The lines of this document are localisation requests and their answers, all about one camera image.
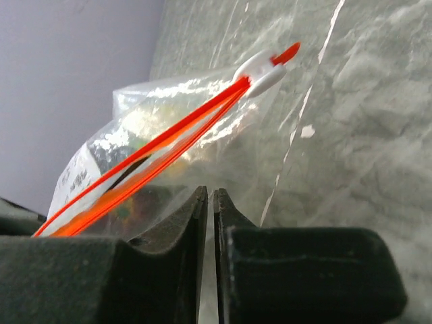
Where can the zip bag with fruit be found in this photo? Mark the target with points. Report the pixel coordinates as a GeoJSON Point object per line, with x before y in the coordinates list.
{"type": "Point", "coordinates": [255, 76]}

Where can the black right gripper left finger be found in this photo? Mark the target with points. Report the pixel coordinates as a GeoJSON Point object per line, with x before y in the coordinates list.
{"type": "Point", "coordinates": [152, 278]}

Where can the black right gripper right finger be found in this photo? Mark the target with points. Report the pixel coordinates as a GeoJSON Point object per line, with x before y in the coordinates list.
{"type": "Point", "coordinates": [302, 274]}

